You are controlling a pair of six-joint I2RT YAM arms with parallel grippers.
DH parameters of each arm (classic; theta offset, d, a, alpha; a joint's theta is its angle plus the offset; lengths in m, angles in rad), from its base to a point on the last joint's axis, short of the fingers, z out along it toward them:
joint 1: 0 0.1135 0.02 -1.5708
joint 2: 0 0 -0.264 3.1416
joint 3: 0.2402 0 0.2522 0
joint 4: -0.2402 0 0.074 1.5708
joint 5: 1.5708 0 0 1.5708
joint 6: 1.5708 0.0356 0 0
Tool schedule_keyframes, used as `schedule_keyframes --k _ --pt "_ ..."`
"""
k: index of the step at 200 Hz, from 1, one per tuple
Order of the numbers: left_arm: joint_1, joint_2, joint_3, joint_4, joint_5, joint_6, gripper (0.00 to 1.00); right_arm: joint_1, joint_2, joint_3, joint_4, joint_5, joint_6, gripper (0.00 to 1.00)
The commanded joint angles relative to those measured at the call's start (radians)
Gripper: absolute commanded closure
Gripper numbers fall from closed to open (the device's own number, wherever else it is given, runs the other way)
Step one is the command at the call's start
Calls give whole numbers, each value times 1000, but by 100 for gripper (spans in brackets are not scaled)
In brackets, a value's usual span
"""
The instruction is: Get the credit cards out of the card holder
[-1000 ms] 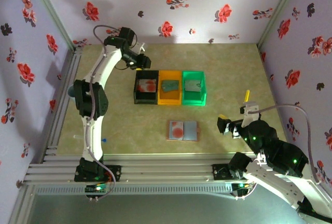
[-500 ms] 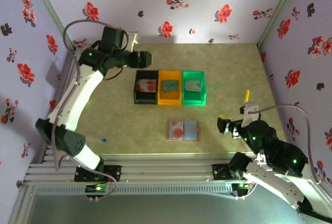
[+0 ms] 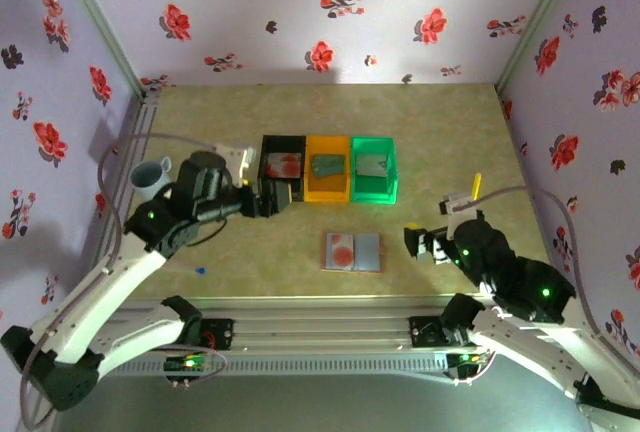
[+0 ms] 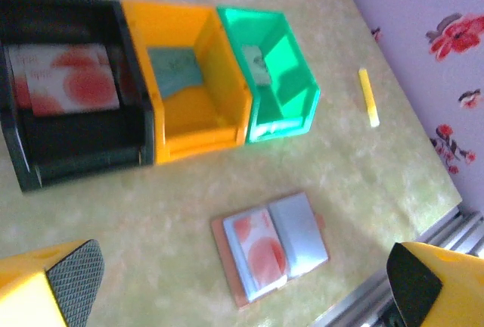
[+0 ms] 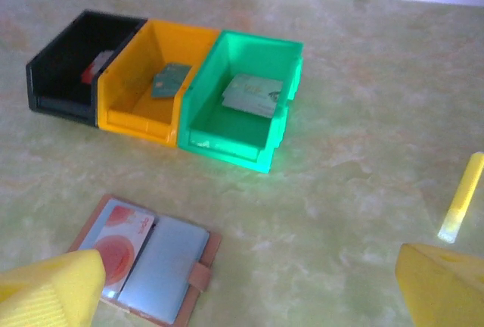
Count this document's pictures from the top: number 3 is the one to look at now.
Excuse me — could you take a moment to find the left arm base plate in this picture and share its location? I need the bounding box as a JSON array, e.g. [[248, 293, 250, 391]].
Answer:
[[143, 319, 235, 352]]

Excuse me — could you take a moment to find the red flower credit card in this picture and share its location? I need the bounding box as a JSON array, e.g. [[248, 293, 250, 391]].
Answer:
[[325, 233, 355, 271], [263, 154, 291, 179], [272, 152, 303, 177]]

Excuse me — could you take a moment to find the black plastic bin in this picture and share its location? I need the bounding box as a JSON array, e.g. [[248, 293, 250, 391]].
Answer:
[[257, 135, 308, 202]]

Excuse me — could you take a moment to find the orange plastic bin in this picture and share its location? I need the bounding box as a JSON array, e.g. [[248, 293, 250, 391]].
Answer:
[[303, 135, 351, 203]]

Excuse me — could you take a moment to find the pink card holder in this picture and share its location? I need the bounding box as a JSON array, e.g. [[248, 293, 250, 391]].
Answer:
[[321, 231, 387, 274]]

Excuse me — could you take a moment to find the slotted cable duct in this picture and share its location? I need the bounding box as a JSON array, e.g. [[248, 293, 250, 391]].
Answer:
[[67, 355, 451, 379]]

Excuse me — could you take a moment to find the green plastic bin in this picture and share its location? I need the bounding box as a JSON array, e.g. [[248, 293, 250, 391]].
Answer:
[[348, 136, 400, 204]]

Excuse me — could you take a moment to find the aluminium side rail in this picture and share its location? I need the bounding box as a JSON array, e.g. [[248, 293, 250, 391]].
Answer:
[[79, 89, 162, 314]]

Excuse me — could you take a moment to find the left controller board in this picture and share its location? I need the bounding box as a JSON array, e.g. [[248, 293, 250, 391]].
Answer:
[[163, 354, 212, 374]]

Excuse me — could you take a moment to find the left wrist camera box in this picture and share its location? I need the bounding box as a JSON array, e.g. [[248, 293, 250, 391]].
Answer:
[[214, 144, 257, 187]]

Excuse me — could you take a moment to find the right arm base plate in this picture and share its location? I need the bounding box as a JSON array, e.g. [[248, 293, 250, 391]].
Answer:
[[408, 316, 501, 348]]

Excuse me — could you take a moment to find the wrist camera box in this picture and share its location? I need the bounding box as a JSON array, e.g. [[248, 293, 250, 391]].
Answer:
[[438, 192, 485, 239], [214, 144, 257, 187]]

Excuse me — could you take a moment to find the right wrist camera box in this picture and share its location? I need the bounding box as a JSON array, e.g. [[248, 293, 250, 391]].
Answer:
[[438, 192, 485, 239]]

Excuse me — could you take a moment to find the right controller board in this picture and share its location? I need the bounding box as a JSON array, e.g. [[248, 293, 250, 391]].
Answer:
[[446, 351, 490, 369]]

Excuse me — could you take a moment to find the aluminium corner post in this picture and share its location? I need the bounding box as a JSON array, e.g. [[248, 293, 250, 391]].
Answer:
[[494, 0, 586, 93], [49, 0, 151, 98]]

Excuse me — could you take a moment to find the grey VIP credit card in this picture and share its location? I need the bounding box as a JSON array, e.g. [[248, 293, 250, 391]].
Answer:
[[353, 154, 389, 178]]

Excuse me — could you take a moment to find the aluminium frame rail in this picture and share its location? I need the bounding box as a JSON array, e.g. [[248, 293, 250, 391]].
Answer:
[[44, 295, 592, 359]]

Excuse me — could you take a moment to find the controller board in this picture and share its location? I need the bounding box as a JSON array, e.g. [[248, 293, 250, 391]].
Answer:
[[163, 354, 212, 374], [446, 351, 490, 369]]

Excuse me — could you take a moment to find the light blue mug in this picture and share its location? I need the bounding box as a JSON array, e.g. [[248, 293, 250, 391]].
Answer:
[[129, 156, 174, 201]]

